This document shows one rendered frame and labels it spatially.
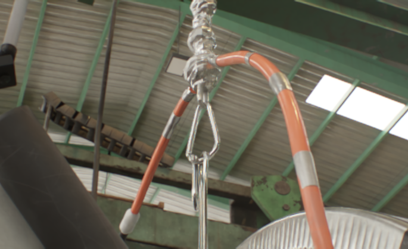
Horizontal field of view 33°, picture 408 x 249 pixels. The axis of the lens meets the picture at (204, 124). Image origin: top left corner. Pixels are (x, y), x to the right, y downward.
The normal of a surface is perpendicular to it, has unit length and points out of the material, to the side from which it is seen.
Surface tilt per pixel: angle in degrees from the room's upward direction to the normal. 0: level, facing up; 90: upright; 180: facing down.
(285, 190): 90
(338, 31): 180
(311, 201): 97
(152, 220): 90
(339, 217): 91
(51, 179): 109
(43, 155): 100
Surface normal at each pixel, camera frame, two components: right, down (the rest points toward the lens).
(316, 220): -0.33, -0.47
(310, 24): 0.00, 0.76
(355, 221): -0.93, -0.25
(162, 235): 0.35, -0.61
